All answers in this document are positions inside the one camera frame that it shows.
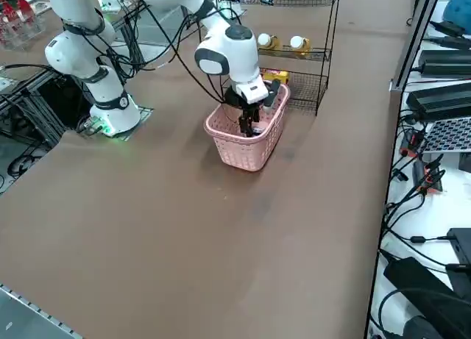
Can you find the white device with green light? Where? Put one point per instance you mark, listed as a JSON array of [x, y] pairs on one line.
[[110, 2]]

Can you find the clear acrylic box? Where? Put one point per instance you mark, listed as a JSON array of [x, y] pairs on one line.
[[22, 26]]

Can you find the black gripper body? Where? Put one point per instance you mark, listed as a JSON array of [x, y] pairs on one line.
[[239, 105]]

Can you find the black flat box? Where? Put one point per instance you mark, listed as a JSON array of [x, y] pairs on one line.
[[461, 243]]

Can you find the blue cloth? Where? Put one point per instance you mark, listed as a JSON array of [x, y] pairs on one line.
[[458, 6]]

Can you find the patterned flat board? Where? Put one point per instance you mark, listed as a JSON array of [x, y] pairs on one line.
[[449, 135]]

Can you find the yellow red biscuit box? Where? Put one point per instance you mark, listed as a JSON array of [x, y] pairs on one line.
[[277, 76]]

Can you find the pink plastic basket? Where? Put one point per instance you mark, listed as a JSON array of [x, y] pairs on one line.
[[243, 155]]

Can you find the aluminium frame post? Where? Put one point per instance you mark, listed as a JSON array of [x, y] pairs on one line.
[[412, 48]]

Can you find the black metal stand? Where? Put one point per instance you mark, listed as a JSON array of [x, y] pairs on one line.
[[48, 96]]

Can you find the red black clip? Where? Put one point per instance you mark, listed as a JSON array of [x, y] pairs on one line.
[[414, 138], [427, 177]]

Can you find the grey metal edge panel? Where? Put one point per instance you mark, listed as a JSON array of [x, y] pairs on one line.
[[22, 317]]

